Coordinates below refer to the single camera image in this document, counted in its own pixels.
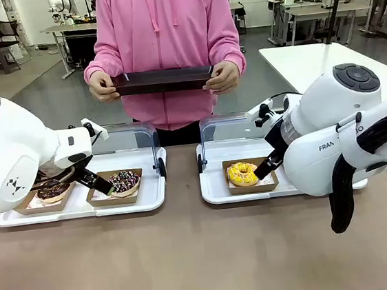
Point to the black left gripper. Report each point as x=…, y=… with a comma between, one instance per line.
x=82, y=174

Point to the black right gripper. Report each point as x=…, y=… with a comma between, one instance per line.
x=276, y=138

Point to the cardboard donut box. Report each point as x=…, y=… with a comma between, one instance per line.
x=116, y=200
x=253, y=188
x=52, y=205

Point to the yellow glazed donut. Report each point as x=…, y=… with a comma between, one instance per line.
x=241, y=174

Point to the dark brown serving tray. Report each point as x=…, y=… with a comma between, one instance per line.
x=162, y=80

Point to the person's left forearm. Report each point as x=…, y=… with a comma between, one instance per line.
x=233, y=49

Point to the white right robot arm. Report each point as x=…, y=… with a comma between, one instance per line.
x=320, y=131

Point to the person's right forearm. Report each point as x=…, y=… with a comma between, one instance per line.
x=96, y=60

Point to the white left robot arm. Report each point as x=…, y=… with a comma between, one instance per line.
x=7, y=154

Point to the chocolate donut with coloured sprinkles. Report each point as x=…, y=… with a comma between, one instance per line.
x=128, y=181

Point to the person in pink hoodie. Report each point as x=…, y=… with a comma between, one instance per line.
x=164, y=27

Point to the person's left hand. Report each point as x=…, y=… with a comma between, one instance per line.
x=224, y=77

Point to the person's right hand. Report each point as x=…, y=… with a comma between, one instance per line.
x=101, y=87

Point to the white printed paper liner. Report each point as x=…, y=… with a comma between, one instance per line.
x=268, y=179
x=33, y=203
x=96, y=195

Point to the white display tray base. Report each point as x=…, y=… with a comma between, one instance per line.
x=150, y=191
x=214, y=181

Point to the clear display lid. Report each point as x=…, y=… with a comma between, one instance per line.
x=144, y=136
x=226, y=126

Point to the white side table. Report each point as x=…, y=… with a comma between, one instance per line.
x=309, y=60

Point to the grey workbench table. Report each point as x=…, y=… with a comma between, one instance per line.
x=70, y=28
x=318, y=12

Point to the black chair with armrests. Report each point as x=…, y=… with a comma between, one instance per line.
x=4, y=43

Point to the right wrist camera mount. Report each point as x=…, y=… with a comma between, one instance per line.
x=263, y=112

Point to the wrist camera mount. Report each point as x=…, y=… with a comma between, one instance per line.
x=263, y=112
x=95, y=129

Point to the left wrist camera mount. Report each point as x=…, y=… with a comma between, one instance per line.
x=95, y=129

